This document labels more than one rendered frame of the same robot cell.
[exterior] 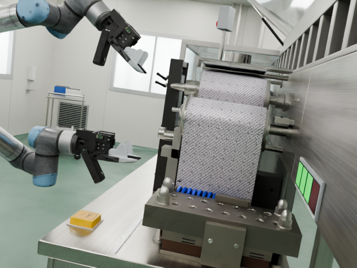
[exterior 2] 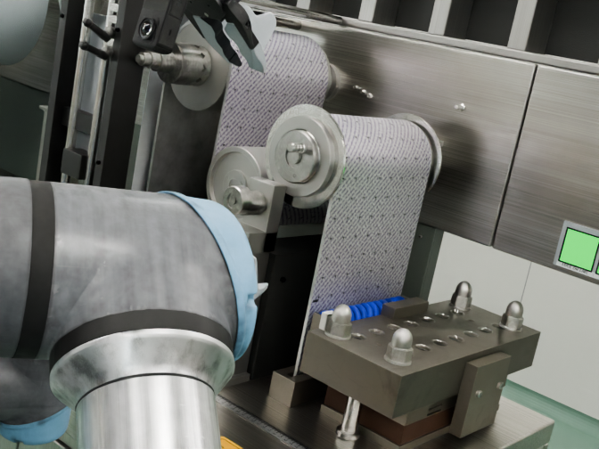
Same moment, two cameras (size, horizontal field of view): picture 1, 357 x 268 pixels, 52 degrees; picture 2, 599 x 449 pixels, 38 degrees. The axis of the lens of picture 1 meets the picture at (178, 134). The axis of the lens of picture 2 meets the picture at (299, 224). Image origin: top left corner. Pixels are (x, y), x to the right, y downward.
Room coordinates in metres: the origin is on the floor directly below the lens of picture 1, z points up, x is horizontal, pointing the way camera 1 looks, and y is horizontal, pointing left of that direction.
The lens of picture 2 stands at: (0.55, 1.04, 1.43)
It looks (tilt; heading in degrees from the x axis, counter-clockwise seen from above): 13 degrees down; 300
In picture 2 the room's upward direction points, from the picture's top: 11 degrees clockwise
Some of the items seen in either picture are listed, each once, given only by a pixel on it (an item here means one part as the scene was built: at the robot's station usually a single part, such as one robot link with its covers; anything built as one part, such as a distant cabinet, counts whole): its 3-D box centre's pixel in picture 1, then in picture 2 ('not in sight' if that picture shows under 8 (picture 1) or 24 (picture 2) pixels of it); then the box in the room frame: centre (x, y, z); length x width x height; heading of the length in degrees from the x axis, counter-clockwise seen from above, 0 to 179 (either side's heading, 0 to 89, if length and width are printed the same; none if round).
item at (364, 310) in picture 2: (211, 197); (365, 314); (1.07, -0.12, 1.03); 0.21 x 0.04 x 0.03; 81
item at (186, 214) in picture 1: (221, 219); (429, 349); (0.97, -0.15, 1.00); 0.40 x 0.16 x 0.06; 81
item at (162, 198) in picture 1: (163, 194); (401, 344); (0.95, 0.02, 1.05); 0.04 x 0.04 x 0.04
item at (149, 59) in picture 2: (178, 86); (153, 60); (1.43, 0.03, 1.34); 0.06 x 0.03 x 0.03; 81
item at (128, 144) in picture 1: (128, 150); not in sight; (1.16, 0.15, 1.11); 0.09 x 0.03 x 0.06; 90
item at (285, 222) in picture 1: (286, 218); (513, 314); (0.90, -0.30, 1.05); 0.04 x 0.04 x 0.04
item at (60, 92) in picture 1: (65, 120); not in sight; (5.68, 1.78, 0.51); 0.91 x 0.58 x 1.02; 15
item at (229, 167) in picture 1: (217, 168); (366, 256); (1.09, -0.13, 1.11); 0.23 x 0.01 x 0.18; 81
